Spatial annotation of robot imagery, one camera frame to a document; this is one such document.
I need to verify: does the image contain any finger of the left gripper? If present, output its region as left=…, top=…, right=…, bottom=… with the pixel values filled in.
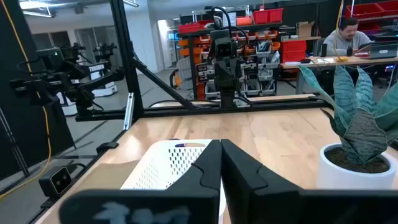
left=226, top=58, right=242, bottom=90
left=216, top=59, right=229, bottom=90

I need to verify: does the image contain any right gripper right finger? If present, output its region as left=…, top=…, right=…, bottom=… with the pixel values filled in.
left=221, top=139, right=398, bottom=224

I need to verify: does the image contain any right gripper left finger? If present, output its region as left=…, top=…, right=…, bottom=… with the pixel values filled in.
left=58, top=139, right=223, bottom=224

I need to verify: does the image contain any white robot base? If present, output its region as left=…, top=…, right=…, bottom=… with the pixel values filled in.
left=91, top=72, right=119, bottom=98

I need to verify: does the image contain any metal shelf with parts bins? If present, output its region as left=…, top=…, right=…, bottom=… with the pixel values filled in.
left=176, top=6, right=284, bottom=101

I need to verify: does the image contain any long red storage bin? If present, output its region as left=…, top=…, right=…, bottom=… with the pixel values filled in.
left=178, top=20, right=215, bottom=34

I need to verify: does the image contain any white perforated plastic basket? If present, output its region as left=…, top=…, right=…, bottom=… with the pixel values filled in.
left=120, top=139, right=226, bottom=224

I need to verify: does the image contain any orange storage bin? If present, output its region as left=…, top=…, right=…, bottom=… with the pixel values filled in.
left=236, top=16, right=253, bottom=27

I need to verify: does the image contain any red drawer stack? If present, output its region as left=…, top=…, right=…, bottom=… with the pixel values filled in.
left=281, top=40, right=308, bottom=63

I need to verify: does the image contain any cardboard box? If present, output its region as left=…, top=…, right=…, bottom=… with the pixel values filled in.
left=295, top=21, right=315, bottom=39

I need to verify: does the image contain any black table clamp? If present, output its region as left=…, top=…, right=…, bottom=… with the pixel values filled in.
left=95, top=141, right=120, bottom=155

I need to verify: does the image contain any wooden office desk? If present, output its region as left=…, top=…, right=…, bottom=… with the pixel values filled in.
left=279, top=55, right=398, bottom=95

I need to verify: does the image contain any snake plant in white pot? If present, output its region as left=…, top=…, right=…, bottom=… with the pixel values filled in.
left=297, top=64, right=398, bottom=190

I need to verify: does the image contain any person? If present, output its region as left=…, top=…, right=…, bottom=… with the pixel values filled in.
left=323, top=17, right=374, bottom=57

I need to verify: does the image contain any red bin row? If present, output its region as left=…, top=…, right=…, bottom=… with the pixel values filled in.
left=344, top=0, right=398, bottom=19

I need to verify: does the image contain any grey laptop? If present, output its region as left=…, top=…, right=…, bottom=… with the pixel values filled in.
left=368, top=43, right=398, bottom=60

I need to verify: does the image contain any black partition panel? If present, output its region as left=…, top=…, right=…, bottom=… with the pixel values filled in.
left=0, top=0, right=77, bottom=181

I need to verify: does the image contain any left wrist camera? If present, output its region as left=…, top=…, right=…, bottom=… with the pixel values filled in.
left=215, top=29, right=234, bottom=59

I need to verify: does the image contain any black camera cable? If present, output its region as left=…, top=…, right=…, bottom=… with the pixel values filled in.
left=210, top=5, right=249, bottom=41

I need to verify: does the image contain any black aluminium table frame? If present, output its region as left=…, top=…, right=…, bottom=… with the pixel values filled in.
left=74, top=0, right=330, bottom=122

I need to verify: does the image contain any silver aluminium bracket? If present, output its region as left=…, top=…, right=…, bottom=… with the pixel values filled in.
left=123, top=92, right=135, bottom=131

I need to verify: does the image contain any yellow hanging cable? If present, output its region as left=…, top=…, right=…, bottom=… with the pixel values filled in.
left=333, top=0, right=349, bottom=62

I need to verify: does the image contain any black table-level camera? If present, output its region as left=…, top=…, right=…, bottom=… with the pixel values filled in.
left=39, top=166, right=74, bottom=198

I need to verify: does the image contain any yellow floor cable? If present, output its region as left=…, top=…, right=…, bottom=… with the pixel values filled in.
left=0, top=0, right=52, bottom=200

